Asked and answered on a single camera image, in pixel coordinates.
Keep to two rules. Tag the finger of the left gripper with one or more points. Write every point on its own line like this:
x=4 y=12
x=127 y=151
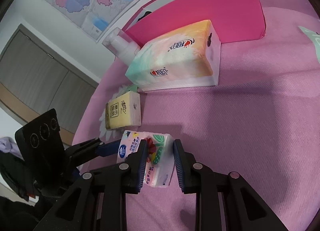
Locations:
x=108 y=149

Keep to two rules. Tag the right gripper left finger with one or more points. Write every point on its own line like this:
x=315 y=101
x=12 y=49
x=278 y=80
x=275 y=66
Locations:
x=97 y=199

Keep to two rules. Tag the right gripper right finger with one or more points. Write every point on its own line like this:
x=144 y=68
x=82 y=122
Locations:
x=223 y=202

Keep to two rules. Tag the yellow tissue pack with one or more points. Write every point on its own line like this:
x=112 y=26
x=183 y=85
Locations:
x=123 y=111

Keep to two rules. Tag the pink floral pocket tissues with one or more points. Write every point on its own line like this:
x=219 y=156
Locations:
x=160 y=159

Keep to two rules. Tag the black cloth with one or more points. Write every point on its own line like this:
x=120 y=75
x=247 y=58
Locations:
x=144 y=15

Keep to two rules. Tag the white red medical tape bag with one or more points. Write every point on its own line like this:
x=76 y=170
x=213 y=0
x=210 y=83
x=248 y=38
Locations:
x=124 y=89

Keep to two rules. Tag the black hanging clothes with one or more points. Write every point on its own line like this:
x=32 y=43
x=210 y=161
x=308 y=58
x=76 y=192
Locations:
x=18 y=176

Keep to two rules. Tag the purple garment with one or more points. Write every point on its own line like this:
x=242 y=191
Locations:
x=7 y=145

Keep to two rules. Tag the grey brown door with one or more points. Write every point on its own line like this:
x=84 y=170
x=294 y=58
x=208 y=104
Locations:
x=35 y=79

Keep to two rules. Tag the pink floral tablecloth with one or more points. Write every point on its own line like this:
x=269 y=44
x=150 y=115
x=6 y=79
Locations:
x=262 y=120

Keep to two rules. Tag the white pump lotion bottle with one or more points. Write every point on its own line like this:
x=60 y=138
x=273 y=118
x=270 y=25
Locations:
x=121 y=45

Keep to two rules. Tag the pastel tissue pack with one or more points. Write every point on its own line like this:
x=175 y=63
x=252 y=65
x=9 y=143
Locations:
x=186 y=57

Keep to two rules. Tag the pink cardboard box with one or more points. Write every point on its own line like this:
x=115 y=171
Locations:
x=233 y=20

